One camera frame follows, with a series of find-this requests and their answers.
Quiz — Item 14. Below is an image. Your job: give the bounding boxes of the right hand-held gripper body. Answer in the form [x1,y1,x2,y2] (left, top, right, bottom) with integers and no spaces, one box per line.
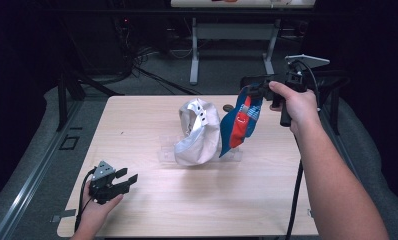
[271,54,331,128]

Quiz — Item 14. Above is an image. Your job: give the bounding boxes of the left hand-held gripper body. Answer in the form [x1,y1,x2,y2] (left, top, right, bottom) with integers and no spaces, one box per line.
[88,160,132,205]

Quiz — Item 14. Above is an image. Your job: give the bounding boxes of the blue red snack packet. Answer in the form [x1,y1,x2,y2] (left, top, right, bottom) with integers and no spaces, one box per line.
[218,84,264,159]

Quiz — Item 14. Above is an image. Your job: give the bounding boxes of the white cap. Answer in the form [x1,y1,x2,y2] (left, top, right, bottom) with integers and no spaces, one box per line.
[173,97,222,167]

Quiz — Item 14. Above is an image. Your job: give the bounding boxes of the person's right hand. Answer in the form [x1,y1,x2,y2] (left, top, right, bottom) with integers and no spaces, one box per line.
[268,80,322,135]

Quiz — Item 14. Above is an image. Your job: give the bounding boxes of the person's left hand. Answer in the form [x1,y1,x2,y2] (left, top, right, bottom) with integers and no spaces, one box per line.
[74,191,125,239]

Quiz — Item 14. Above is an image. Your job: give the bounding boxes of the black metal stand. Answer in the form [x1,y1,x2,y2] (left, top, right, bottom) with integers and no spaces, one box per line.
[315,69,352,136]
[55,64,125,133]

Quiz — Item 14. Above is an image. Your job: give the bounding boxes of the grey tape strip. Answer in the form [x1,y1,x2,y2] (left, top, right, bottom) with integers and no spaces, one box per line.
[49,208,78,224]

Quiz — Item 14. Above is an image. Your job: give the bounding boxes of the white desk with metal legs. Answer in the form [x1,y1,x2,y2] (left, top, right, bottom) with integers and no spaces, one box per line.
[170,0,317,86]

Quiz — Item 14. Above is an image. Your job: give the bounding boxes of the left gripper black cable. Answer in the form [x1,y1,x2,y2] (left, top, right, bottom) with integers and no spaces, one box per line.
[73,167,99,233]

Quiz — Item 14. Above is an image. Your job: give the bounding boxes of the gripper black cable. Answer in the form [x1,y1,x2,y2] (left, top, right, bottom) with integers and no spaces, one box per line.
[284,59,322,240]
[73,167,99,233]

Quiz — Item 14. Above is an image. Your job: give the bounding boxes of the black rectangular floor frame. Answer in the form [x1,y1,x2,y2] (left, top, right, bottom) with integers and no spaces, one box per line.
[59,134,81,151]

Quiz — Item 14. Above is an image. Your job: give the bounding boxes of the aluminium floor rail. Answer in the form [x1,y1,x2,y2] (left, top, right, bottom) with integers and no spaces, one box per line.
[0,99,85,240]

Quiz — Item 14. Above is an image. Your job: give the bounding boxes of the black floor cables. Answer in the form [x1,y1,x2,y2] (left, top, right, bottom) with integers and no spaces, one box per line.
[118,16,203,96]

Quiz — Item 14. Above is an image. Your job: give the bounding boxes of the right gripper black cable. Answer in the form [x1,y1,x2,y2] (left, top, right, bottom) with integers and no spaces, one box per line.
[284,59,322,240]

